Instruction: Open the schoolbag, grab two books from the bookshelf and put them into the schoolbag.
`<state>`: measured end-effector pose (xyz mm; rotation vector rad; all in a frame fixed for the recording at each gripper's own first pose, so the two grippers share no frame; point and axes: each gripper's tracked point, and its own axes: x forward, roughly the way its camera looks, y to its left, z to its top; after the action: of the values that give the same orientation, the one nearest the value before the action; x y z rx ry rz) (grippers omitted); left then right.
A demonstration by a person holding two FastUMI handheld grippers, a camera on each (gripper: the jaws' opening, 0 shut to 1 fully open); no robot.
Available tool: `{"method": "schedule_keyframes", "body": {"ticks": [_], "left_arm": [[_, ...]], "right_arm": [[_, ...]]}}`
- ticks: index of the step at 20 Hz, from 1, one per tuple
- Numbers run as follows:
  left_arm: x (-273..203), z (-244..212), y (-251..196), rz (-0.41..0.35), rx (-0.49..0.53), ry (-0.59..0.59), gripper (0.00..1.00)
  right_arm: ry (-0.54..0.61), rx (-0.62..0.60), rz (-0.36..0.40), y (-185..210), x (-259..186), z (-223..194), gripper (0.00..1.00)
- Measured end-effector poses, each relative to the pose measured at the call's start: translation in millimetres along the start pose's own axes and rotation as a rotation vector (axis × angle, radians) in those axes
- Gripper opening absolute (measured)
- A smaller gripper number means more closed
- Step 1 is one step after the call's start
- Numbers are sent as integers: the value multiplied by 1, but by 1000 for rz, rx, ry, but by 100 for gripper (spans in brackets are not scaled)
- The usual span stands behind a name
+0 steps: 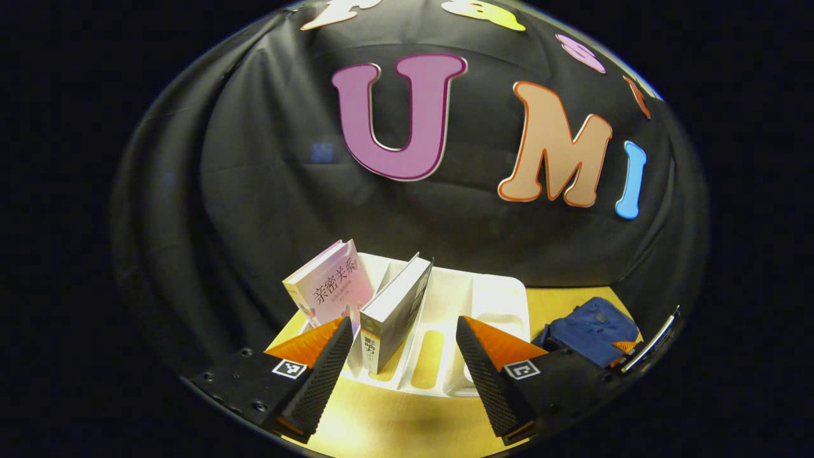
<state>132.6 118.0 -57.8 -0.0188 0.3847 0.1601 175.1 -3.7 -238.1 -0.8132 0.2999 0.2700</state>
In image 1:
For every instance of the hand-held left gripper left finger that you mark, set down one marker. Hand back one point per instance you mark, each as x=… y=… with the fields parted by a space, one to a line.
x=321 y=381

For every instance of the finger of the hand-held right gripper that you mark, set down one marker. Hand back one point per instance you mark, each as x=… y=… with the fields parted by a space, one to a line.
x=624 y=346

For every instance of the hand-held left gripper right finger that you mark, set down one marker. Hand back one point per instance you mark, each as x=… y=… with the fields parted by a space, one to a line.
x=486 y=388

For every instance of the blue schoolbag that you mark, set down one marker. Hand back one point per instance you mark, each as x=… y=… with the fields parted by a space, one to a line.
x=591 y=331

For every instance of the white bookshelf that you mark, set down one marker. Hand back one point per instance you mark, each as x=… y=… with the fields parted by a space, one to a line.
x=489 y=299

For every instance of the pink book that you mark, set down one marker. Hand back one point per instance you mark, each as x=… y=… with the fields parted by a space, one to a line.
x=337 y=292

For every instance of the black book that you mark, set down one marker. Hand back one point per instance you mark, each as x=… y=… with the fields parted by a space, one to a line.
x=397 y=312

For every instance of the black backdrop cloth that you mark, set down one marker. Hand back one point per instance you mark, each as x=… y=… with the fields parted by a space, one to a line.
x=267 y=191

